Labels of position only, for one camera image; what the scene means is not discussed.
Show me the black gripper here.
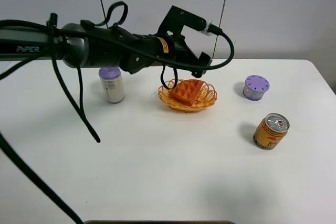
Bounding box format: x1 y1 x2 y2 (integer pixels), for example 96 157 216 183
149 33 212 78

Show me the orange waffle piece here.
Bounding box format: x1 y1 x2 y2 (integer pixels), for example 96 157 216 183
169 79 204 106

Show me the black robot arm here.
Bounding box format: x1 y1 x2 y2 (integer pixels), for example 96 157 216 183
1 23 212 74

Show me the orange woven basket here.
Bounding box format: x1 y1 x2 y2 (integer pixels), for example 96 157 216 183
158 79 217 112

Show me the purple lidded small tin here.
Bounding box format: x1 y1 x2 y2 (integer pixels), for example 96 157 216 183
243 74 270 101

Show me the purple capped white bottle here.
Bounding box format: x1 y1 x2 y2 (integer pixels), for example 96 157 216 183
98 67 125 104

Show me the gold drink can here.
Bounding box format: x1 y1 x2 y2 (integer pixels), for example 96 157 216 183
253 113 290 150

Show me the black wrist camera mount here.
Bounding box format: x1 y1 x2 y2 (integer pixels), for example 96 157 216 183
157 5 212 36

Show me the black cable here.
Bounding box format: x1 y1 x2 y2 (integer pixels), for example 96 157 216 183
0 1 235 224

